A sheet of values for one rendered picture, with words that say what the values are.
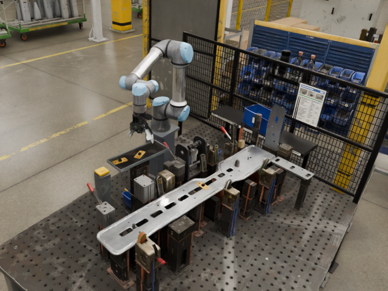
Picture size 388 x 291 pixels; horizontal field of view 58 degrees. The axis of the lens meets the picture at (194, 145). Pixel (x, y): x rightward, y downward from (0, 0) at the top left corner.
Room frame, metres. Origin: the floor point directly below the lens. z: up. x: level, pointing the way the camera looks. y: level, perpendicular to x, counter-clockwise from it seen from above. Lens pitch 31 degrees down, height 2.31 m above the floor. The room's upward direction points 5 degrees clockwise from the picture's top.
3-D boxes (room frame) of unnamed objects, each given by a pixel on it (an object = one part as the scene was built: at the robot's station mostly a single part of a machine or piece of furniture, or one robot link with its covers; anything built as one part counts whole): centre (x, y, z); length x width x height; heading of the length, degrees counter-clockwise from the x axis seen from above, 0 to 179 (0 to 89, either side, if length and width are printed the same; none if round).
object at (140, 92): (1.75, 0.31, 1.56); 0.09 x 0.08 x 0.11; 157
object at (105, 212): (1.39, 0.44, 0.88); 0.11 x 0.10 x 0.36; 48
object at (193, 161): (1.93, 0.01, 0.94); 0.18 x 0.13 x 0.49; 138
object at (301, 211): (1.93, -0.77, 0.84); 0.11 x 0.06 x 0.29; 48
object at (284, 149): (2.18, -0.66, 0.88); 0.08 x 0.08 x 0.36; 48
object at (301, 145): (2.52, -0.52, 1.01); 0.90 x 0.22 x 0.03; 48
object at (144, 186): (1.58, 0.27, 0.90); 0.13 x 0.10 x 0.41; 48
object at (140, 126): (1.74, 0.32, 1.40); 0.09 x 0.08 x 0.12; 162
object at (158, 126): (2.24, 0.26, 1.15); 0.15 x 0.15 x 0.10
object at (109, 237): (1.70, -0.07, 1.00); 1.38 x 0.22 x 0.02; 138
